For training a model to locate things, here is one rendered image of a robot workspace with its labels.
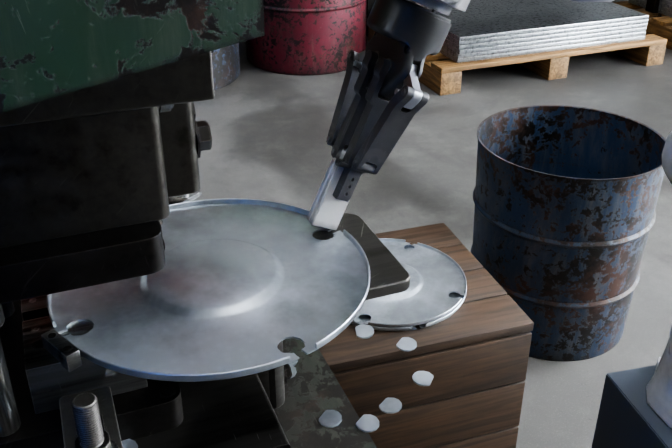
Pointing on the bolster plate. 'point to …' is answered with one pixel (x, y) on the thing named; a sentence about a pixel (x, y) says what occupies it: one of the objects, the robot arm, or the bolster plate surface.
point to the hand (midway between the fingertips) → (334, 194)
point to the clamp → (90, 419)
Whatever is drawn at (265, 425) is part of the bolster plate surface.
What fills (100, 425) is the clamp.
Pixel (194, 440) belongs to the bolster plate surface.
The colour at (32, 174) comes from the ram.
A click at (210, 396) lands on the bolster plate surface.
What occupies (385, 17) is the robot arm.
